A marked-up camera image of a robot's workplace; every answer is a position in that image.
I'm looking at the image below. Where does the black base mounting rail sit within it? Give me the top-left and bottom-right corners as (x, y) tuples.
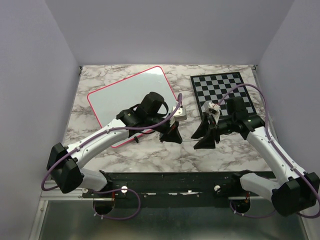
(82, 171), (258, 214)

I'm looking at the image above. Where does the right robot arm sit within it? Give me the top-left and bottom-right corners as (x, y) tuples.
(192, 97), (320, 217)

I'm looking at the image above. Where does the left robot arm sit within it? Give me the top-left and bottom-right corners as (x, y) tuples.
(46, 92), (183, 198)

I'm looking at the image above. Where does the blue whiteboard marker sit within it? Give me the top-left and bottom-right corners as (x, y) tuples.
(182, 139), (199, 142)

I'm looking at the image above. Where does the black grey chessboard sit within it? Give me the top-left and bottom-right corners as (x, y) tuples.
(190, 72), (257, 118)

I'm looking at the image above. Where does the pink framed whiteboard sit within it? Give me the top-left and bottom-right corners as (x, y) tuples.
(86, 65), (178, 149)

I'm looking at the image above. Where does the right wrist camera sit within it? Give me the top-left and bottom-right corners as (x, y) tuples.
(203, 101), (221, 123)

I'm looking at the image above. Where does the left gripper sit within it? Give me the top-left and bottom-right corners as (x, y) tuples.
(146, 115), (183, 144)

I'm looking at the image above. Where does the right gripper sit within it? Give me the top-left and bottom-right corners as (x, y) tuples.
(191, 112), (236, 150)

